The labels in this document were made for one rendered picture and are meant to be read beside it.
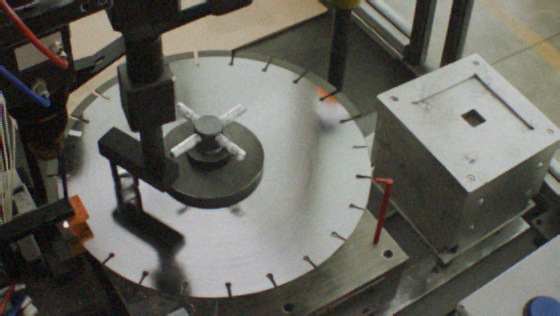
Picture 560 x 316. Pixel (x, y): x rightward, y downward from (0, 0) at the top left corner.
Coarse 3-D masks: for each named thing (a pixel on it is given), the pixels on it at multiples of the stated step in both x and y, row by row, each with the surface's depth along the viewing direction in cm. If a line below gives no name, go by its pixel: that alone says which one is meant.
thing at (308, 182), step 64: (192, 64) 92; (256, 64) 92; (128, 128) 85; (256, 128) 85; (320, 128) 86; (128, 192) 79; (256, 192) 79; (320, 192) 80; (128, 256) 73; (192, 256) 74; (256, 256) 74; (320, 256) 74
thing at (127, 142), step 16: (112, 128) 76; (160, 128) 69; (112, 144) 74; (128, 144) 74; (144, 144) 70; (160, 144) 70; (112, 160) 75; (128, 160) 73; (144, 160) 72; (160, 160) 72; (112, 176) 78; (144, 176) 73; (160, 176) 72; (176, 176) 74
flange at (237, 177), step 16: (176, 128) 84; (192, 128) 84; (224, 128) 84; (240, 128) 84; (176, 144) 82; (240, 144) 82; (256, 144) 82; (176, 160) 80; (192, 160) 79; (208, 160) 79; (224, 160) 79; (240, 160) 81; (256, 160) 81; (192, 176) 79; (208, 176) 79; (224, 176) 79; (240, 176) 79; (256, 176) 80; (176, 192) 78; (192, 192) 78; (208, 192) 78; (224, 192) 78; (240, 192) 79
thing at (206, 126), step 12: (180, 108) 80; (240, 108) 80; (192, 120) 79; (204, 120) 78; (216, 120) 78; (228, 120) 79; (204, 132) 77; (216, 132) 77; (180, 144) 77; (192, 144) 77; (204, 144) 78; (216, 144) 78; (228, 144) 77; (240, 156) 76
